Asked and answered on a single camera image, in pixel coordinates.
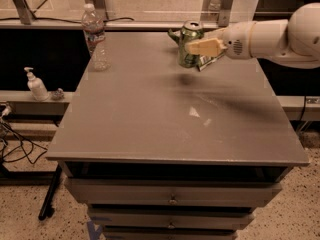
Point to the middle grey drawer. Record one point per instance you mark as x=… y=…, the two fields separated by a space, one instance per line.
x=171 y=218

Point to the grey drawer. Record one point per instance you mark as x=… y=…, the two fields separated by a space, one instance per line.
x=171 y=218
x=116 y=192
x=143 y=235

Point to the black metal leg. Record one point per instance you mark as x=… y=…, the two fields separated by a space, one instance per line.
x=47 y=209

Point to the clear plastic water bottle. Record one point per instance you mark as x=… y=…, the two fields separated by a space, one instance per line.
x=93 y=28

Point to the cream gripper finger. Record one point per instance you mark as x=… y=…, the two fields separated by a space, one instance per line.
x=218 y=33
x=206 y=47

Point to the top grey drawer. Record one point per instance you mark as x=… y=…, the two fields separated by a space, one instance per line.
x=116 y=192

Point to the green chip bag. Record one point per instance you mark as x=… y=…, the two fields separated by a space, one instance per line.
x=185 y=59

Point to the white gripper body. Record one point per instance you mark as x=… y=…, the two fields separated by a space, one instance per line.
x=236 y=40

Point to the grey drawer cabinet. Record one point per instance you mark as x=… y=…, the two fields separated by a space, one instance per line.
x=148 y=119

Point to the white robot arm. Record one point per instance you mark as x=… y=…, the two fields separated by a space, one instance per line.
x=292 y=43

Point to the grey metal railing frame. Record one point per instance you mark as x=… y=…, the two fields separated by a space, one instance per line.
x=143 y=14

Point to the small crumpled foil object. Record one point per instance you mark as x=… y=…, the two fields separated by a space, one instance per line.
x=57 y=94

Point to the white pump dispenser bottle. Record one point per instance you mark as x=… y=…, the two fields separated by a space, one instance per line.
x=36 y=85

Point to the bottom grey drawer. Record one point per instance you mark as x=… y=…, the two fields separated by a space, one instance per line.
x=143 y=235

